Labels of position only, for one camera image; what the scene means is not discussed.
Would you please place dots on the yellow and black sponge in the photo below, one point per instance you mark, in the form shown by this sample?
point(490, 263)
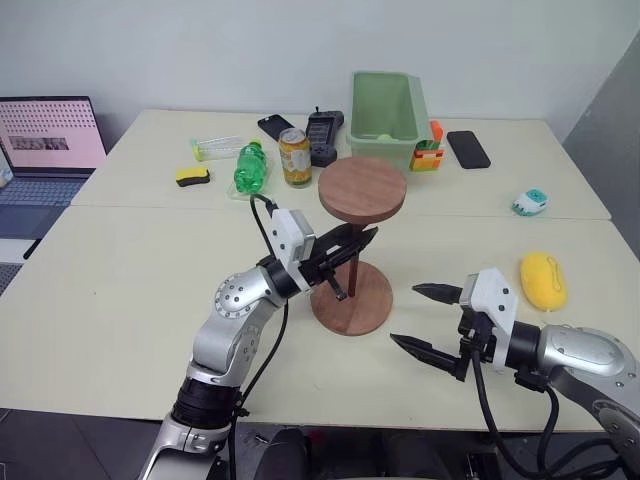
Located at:
point(192, 177)

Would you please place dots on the clear plastic bottle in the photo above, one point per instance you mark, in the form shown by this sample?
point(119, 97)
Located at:
point(217, 148)

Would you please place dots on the colourful toy brick block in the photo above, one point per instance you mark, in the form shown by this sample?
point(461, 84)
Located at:
point(427, 157)

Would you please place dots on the yellow plush sponge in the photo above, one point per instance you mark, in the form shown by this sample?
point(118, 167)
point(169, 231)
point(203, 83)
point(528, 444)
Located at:
point(543, 281)

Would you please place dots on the small black smartphone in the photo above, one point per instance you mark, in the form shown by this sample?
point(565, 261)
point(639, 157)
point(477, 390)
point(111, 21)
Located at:
point(275, 127)

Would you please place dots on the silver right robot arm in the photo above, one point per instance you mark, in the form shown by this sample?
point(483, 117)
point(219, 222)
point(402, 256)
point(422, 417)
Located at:
point(575, 350)

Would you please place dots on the wooden pole with round disc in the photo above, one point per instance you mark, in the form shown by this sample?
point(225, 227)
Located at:
point(362, 187)

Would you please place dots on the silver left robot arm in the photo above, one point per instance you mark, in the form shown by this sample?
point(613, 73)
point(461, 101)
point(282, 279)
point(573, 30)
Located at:
point(225, 340)

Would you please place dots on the white and teal small gadget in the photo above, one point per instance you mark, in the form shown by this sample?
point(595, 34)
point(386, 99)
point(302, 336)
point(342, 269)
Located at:
point(531, 201)

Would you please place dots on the open laptop computer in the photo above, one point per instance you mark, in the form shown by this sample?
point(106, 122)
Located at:
point(45, 145)

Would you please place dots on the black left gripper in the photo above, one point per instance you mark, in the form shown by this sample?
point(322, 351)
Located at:
point(320, 270)

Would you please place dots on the round wooden base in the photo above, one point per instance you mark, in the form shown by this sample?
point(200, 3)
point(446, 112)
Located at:
point(367, 310)

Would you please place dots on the green plastic bin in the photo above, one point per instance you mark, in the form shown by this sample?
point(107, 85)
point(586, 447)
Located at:
point(385, 107)

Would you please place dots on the small light green ball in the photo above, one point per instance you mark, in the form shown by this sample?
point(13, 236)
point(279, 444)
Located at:
point(384, 137)

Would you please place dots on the large black smartphone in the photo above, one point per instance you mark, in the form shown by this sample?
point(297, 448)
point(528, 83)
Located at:
point(468, 149)

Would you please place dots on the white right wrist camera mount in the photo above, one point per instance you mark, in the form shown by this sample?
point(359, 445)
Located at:
point(495, 295)

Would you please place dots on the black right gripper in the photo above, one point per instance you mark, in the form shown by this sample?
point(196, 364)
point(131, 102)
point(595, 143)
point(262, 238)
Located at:
point(477, 335)

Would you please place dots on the green plastic bottle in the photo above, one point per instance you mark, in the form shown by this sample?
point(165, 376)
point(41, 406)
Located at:
point(250, 170)

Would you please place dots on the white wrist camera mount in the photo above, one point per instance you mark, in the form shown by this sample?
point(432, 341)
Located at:
point(287, 235)
point(495, 295)

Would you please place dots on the yellow drink can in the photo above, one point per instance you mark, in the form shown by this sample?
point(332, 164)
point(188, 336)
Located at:
point(295, 160)

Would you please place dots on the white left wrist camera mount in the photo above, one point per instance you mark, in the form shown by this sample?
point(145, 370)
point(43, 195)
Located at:
point(287, 235)

